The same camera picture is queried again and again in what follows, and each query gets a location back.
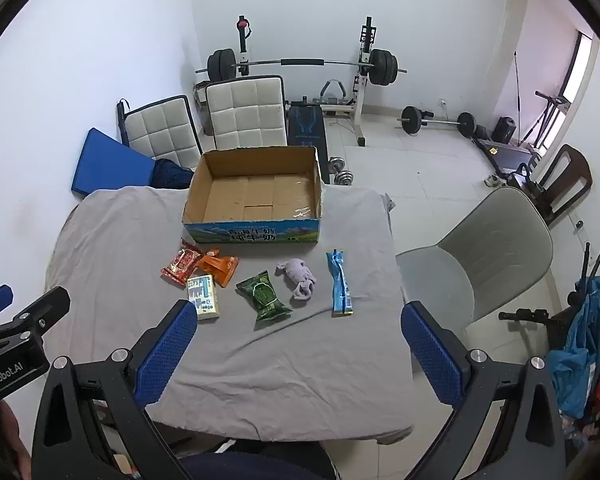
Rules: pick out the black hanging rod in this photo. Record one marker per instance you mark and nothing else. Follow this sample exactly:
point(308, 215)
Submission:
point(518, 85)

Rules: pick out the grey tablecloth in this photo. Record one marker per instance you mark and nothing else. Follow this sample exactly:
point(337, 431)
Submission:
point(280, 370)

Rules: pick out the purple plush toy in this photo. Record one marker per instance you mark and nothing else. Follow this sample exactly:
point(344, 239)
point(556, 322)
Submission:
point(297, 272)

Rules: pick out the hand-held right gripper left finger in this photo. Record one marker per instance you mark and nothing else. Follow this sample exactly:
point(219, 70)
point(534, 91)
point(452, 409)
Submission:
point(165, 350)

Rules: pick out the orange snack packet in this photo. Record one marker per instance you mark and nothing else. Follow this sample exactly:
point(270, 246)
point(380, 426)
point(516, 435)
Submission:
point(220, 266)

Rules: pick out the black folded frame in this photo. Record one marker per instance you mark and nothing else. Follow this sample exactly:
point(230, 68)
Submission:
point(121, 120)

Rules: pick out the black speaker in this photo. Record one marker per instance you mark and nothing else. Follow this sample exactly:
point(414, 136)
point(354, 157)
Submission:
point(505, 130)

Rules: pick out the person's left forearm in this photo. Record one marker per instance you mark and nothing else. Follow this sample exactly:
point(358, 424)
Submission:
point(2, 445)

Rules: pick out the blue foam mat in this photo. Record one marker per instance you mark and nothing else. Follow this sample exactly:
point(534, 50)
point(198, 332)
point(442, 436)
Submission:
point(110, 162)

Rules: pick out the person's dark trousers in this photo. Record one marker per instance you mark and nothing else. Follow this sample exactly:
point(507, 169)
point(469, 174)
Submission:
point(260, 465)

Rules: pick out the grey shell chair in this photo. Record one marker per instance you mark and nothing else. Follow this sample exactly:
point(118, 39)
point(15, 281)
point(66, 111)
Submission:
point(495, 240)

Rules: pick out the blue plastic bag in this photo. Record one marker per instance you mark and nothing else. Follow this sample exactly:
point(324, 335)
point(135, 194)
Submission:
point(580, 350)

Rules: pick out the blue snack packet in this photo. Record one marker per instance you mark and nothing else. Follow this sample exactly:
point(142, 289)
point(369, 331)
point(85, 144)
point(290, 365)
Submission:
point(339, 285)

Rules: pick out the red snack packet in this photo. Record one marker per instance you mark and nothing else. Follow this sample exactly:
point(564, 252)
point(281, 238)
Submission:
point(180, 262)

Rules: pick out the black weight bench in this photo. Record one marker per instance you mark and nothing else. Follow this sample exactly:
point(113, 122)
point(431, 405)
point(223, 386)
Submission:
point(305, 130)

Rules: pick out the short barbell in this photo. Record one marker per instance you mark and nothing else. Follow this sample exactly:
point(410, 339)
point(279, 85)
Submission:
point(410, 120)

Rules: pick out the black treadmill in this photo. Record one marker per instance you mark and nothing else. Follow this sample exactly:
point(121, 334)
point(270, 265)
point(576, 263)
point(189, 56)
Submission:
point(505, 155)

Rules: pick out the dark blue bag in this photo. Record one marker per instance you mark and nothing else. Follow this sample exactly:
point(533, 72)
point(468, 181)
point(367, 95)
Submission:
point(170, 175)

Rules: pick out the green snack packet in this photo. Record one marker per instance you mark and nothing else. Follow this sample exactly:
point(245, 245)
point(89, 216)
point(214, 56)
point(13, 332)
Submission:
point(263, 295)

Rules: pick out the white sandal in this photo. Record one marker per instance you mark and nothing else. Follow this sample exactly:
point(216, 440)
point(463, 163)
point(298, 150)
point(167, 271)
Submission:
point(493, 181)

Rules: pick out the chrome dumbbell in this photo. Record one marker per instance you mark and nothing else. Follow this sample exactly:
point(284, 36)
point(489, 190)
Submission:
point(343, 178)
point(336, 163)

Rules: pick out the long barbell with black plates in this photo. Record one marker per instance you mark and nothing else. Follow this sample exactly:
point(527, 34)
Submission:
point(300, 62)

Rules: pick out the white bench press rack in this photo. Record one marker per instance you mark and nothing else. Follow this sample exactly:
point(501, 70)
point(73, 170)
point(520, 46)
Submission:
point(361, 95)

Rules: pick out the window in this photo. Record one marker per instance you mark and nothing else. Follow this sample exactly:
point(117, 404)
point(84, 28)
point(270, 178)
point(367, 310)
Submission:
point(580, 67)

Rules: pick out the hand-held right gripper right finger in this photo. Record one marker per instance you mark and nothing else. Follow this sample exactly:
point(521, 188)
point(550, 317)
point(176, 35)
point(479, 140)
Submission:
point(430, 355)

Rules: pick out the brown wooden chair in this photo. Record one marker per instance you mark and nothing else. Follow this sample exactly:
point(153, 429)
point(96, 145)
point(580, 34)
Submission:
point(575, 170)

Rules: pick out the cardboard box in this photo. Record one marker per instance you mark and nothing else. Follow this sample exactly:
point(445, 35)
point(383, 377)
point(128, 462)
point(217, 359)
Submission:
point(255, 195)

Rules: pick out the white padded chair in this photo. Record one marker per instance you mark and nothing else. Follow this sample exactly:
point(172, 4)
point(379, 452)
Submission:
point(245, 110)
point(157, 130)

